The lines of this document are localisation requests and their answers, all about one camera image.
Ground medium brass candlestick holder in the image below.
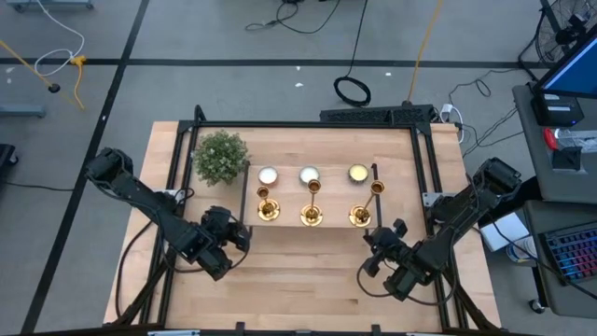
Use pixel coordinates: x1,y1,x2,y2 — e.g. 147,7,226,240
348,180,386,229

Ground black desk printer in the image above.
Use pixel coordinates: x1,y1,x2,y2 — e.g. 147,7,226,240
530,91,585,128

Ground blue-lit computer monitor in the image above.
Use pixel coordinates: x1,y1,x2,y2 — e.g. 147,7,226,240
534,27,597,99

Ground white paper box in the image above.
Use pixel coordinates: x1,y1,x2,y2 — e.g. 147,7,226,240
479,189,532,253

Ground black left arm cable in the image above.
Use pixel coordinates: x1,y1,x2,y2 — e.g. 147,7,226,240
160,249,251,276

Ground wooden riser shelf black legs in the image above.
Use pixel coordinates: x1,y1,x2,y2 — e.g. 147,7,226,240
238,161,384,230

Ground grey cart base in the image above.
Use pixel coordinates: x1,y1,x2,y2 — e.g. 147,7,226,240
7,0,94,13

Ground black coiled floor cable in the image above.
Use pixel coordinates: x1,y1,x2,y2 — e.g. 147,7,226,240
332,0,374,107

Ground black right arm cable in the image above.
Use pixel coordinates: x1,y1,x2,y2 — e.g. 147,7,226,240
355,260,458,307

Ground black floor cable tangle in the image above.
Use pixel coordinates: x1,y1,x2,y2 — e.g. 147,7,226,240
244,0,341,36

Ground white power adapter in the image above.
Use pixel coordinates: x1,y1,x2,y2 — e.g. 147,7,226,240
439,103,464,123

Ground blue white round tub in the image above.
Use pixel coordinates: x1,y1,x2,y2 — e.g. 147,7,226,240
506,235,538,263

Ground black floor object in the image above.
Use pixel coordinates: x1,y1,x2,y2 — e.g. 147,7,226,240
0,143,20,168

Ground short brass candlestick holder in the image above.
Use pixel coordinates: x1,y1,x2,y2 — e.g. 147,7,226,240
256,185,282,222

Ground yellow extension cord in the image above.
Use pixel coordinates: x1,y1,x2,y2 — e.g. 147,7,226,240
69,54,89,111

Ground black looped floor cables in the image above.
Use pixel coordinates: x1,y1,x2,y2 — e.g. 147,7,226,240
447,68,526,146

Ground small black desk box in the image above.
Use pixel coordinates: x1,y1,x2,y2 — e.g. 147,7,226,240
551,146,583,172

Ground black table cable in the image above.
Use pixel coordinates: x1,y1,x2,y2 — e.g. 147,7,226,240
114,217,158,318

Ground rainbow backlit keyboard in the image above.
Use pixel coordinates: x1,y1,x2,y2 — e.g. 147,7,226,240
540,222,597,286

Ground clear plastic bag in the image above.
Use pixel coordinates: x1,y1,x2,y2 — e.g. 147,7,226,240
557,128,597,151

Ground black diagonal bar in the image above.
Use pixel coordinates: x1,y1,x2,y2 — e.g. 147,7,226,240
475,175,543,230

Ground grey floor bar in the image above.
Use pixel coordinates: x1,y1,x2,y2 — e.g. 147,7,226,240
0,103,48,119

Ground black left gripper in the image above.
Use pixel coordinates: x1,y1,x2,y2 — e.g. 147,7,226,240
202,204,253,256

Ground thin black floor cable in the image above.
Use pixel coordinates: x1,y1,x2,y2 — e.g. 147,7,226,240
0,180,76,193

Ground tall brass candlestick holder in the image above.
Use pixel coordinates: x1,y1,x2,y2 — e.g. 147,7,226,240
299,178,324,228

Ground grey rolling cart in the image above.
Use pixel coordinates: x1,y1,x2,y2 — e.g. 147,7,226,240
521,200,597,321

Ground yellow-green tealight candle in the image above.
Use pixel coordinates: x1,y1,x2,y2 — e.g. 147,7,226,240
347,162,370,184

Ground black floor fan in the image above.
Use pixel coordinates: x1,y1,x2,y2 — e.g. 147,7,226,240
518,0,597,71

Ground white floor cable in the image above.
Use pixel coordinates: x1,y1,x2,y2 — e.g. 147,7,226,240
34,0,86,78

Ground grey desk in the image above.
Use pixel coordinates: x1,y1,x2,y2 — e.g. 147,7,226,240
511,82,597,204

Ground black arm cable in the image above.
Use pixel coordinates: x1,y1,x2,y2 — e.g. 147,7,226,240
355,260,458,307
160,249,251,276

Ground green potted plant black pot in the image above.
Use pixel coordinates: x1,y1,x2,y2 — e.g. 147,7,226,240
191,129,251,188

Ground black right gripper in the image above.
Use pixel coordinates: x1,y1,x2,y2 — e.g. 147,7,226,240
362,217,411,277

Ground yellow hanging cable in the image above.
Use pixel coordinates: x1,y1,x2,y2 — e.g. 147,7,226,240
406,0,444,104
0,37,62,94

